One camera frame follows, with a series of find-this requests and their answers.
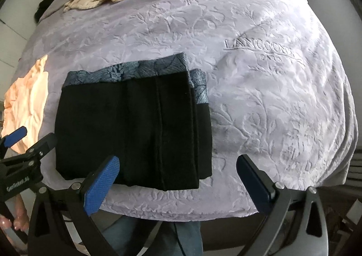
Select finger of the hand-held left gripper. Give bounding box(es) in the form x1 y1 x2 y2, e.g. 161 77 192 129
0 127 28 150
24 132 58 160

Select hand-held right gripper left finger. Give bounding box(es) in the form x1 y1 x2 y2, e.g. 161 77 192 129
27 155 121 256

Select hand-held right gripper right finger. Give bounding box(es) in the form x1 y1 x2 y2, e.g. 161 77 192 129
236 154 333 256

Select black pants with patterned waistband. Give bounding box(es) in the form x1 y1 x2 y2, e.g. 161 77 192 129
54 53 213 191

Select person's left hand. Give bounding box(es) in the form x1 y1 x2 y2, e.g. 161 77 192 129
13 195 30 232

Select peach cloth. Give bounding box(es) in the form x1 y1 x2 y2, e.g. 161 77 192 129
1 55 49 155

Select person's blue jeans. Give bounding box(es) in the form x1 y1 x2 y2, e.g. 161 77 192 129
99 212 204 256

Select lilac embossed blanket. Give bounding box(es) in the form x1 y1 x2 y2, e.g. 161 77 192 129
1 0 357 215

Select dark cloth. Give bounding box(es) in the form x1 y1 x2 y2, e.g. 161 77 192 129
33 0 67 23

